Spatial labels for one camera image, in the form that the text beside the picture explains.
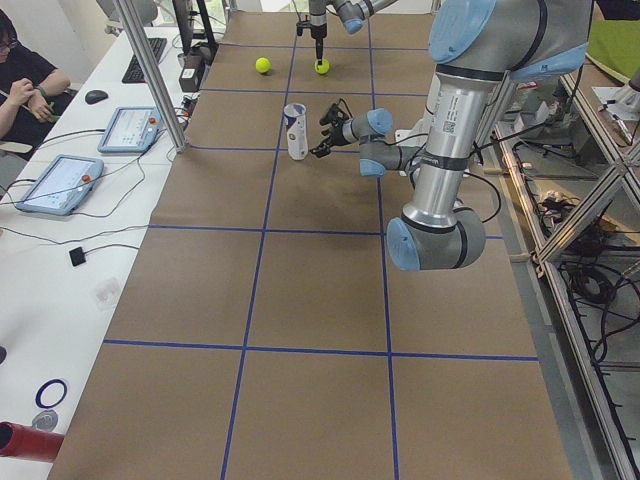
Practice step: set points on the green cloth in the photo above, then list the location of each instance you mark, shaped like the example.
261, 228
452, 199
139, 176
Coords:
614, 47

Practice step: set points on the blue teach pendant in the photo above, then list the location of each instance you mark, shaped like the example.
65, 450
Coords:
131, 130
63, 186

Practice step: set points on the black computer mouse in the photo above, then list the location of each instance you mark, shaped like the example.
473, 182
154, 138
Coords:
95, 96

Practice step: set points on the near blue teach pendant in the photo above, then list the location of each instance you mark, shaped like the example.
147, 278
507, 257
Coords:
63, 186

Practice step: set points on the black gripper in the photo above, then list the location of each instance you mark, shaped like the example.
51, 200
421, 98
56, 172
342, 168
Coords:
317, 27
341, 132

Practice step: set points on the red cylinder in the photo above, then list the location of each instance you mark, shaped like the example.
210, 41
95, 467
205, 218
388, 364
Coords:
27, 443

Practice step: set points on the seated person in black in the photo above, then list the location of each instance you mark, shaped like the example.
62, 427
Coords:
34, 92

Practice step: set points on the small black square pad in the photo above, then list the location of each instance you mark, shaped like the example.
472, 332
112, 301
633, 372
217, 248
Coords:
77, 256

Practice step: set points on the black computer monitor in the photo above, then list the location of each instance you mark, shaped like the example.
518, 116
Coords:
193, 22

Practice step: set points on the aluminium side frame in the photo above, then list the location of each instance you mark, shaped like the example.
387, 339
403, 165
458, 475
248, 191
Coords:
572, 189

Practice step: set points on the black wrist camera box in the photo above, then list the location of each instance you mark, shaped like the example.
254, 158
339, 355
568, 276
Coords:
338, 111

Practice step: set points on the aluminium frame post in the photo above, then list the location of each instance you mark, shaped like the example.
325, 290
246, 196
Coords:
138, 40

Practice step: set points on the blue tape roll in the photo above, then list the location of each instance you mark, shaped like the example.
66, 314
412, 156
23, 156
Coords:
51, 393

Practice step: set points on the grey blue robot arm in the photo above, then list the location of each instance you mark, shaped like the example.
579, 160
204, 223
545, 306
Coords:
352, 14
474, 45

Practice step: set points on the small black box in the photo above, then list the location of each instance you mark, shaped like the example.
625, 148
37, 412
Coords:
195, 66

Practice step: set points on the yellow Wilson tennis ball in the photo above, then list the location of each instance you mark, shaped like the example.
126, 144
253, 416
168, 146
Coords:
263, 65

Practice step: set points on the far blue teach pendant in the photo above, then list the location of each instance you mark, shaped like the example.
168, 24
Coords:
131, 130

